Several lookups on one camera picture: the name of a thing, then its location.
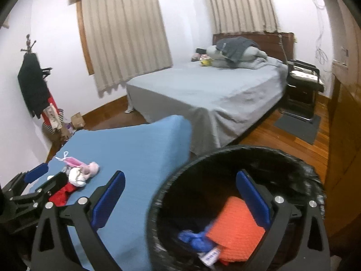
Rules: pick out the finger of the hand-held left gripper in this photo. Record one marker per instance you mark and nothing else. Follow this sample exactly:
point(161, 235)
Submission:
point(36, 172)
point(56, 182)

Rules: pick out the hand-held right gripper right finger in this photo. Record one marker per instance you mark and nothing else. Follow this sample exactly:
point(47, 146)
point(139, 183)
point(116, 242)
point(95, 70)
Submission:
point(253, 200)

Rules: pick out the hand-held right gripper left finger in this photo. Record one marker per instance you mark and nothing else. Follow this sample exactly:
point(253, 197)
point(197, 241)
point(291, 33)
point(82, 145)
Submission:
point(108, 200)

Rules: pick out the red plastic bag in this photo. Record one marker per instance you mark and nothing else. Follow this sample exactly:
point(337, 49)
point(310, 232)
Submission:
point(60, 196)

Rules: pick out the orange foam net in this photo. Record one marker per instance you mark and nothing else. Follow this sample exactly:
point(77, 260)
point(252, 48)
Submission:
point(234, 231)

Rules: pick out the black lined trash bin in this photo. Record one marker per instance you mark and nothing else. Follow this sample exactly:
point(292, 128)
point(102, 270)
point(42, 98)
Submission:
point(197, 175)

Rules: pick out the small white box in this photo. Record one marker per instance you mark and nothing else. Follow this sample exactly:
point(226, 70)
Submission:
point(211, 257)

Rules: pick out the blue cloth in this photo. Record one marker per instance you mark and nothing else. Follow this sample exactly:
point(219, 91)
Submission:
point(194, 240)

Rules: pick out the white and purple bag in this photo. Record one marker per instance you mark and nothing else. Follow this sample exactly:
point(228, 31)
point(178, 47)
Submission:
point(68, 128)

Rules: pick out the blue table mat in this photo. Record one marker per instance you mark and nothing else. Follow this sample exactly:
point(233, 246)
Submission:
point(127, 146)

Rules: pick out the red garment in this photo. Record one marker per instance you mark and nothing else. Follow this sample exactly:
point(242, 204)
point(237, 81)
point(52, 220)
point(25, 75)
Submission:
point(46, 115)

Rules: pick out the floral cloth bag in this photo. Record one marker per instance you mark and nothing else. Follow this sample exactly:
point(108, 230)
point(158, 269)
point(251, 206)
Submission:
point(53, 117)

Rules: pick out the brown paper bag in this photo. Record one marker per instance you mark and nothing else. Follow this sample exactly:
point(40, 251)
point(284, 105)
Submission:
point(77, 120)

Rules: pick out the black coat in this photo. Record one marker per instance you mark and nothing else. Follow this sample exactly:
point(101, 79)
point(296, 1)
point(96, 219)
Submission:
point(32, 87)

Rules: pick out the grey floor mat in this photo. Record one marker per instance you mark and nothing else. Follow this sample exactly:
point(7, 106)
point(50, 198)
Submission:
point(299, 128)

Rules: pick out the bed with grey sheet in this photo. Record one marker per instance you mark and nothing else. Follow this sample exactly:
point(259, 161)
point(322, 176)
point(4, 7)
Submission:
point(211, 96)

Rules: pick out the wooden wardrobe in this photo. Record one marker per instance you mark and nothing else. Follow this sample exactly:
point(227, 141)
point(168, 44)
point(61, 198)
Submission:
point(344, 132)

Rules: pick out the black metal chair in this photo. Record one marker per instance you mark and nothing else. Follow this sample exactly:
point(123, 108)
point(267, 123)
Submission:
point(299, 96)

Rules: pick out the wooden coat rack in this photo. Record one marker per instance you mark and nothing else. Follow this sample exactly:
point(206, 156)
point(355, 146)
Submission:
point(28, 43)

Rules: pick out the folded grey duvet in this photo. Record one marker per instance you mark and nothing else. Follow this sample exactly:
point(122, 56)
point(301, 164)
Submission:
point(251, 60)

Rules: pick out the yellow plush toy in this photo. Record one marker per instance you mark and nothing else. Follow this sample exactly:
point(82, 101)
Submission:
point(206, 62)

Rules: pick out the dark grey towel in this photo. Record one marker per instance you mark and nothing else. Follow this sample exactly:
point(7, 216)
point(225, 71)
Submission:
point(237, 48)

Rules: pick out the black and pink plush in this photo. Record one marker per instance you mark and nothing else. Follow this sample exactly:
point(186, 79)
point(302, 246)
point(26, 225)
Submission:
point(198, 52)

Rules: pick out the wooden headboard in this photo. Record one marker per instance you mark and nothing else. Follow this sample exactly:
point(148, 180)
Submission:
point(270, 41)

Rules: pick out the wide beige curtain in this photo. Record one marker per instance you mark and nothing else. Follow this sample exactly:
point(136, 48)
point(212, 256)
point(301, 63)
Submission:
point(127, 34)

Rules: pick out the narrow beige curtain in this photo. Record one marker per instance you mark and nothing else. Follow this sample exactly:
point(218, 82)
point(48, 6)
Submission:
point(242, 5)

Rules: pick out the wooden window frame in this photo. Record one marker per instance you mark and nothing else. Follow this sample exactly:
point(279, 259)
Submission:
point(84, 39)

